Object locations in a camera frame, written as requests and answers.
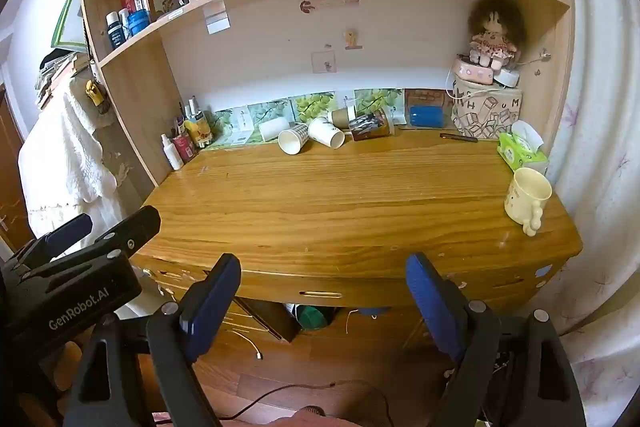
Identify checked white paper cup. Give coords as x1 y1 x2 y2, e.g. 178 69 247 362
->
277 123 312 155

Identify blue lidded jar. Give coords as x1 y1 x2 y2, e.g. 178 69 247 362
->
127 9 152 37

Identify cream ceramic mug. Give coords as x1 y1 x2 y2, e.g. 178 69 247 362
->
503 167 553 236

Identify black floor cable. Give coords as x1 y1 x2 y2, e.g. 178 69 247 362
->
220 379 396 427

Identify white flowered curtain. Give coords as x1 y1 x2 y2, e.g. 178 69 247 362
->
542 0 640 427

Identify cube print storage box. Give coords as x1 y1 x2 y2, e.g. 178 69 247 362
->
451 76 524 140

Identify blue cylinder container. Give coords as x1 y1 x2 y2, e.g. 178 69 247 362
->
408 106 444 128

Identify wooden bookshelf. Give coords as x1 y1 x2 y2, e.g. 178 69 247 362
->
75 0 576 188

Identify brown paper cup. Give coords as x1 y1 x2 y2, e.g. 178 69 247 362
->
327 106 358 128

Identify leaf print wall cards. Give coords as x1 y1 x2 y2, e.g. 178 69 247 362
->
212 88 405 146

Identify green container under desk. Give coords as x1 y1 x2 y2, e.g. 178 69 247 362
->
295 304 337 332

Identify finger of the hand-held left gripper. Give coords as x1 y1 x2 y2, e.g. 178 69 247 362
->
94 205 162 256
14 213 94 269

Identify small white cup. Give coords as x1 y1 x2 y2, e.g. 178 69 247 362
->
258 117 292 141

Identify clear plastic pen holder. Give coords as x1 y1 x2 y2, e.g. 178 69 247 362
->
348 108 396 142

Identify yellow printed bottle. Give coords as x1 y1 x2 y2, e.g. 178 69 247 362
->
184 111 214 148

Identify pink oval box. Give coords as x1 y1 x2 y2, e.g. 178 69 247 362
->
451 53 497 85

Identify wooden desk drawer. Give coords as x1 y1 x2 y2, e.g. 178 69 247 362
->
235 274 408 310

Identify stack of papers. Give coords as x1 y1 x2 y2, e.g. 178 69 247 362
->
34 49 93 110

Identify yellow hanging charm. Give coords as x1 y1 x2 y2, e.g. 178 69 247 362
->
84 79 106 115

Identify green tissue pack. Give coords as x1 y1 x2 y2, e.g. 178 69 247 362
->
496 120 550 174

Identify white floor cable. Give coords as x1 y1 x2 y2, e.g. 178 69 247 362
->
232 331 264 360

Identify dark blue bottle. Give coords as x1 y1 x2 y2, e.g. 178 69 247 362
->
105 11 126 49

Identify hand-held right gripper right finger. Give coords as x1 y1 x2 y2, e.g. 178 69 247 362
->
405 252 587 427

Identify curly hair rag doll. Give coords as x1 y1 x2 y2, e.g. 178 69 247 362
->
467 0 527 70

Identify white squeeze bottle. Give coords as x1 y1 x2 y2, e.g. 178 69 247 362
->
160 133 185 171

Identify white lace cloth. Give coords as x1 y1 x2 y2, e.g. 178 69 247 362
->
18 77 132 253

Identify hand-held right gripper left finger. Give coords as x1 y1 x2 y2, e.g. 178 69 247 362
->
62 253 242 427

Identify white round device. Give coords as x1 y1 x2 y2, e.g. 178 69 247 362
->
494 68 521 90

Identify plain white paper cup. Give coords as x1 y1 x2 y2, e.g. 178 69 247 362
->
307 116 346 149

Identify green framed board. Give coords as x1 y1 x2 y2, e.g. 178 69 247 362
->
50 0 87 50

